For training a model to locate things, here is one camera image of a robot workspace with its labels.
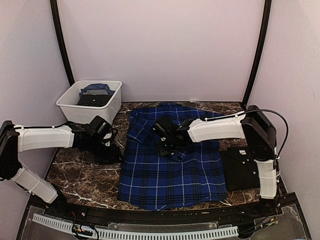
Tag blue plaid long sleeve shirt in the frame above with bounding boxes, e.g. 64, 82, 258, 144
118, 103, 227, 211

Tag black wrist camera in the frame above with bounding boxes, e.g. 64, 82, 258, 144
88, 115, 112, 139
152, 116, 179, 138

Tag black vertical frame post right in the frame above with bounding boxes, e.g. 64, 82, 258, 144
240, 0, 272, 109

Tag black front rail base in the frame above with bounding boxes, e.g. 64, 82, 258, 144
16, 192, 312, 240

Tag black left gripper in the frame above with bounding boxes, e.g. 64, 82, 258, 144
86, 136, 124, 165

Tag black vertical frame post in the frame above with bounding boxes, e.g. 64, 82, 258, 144
240, 0, 272, 109
49, 0, 75, 87

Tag folded black shirt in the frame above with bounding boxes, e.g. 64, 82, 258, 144
219, 146, 260, 192

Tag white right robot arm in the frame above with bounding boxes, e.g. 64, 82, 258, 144
152, 105, 283, 217

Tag white slotted cable duct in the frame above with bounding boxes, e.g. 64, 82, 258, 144
32, 213, 239, 240

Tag white plastic bin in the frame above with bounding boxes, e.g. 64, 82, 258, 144
56, 79, 123, 124

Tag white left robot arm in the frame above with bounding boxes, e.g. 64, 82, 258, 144
0, 116, 122, 218

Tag blue patterned shirt in bin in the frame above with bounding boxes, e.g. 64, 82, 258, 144
79, 83, 115, 97

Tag black shirt in bin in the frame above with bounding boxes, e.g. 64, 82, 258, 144
77, 94, 112, 107

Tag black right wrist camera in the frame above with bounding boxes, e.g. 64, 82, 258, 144
152, 116, 179, 138

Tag black vertical frame post left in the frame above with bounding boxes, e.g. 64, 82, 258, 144
49, 0, 75, 87

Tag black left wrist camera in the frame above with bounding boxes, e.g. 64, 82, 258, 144
88, 115, 112, 139

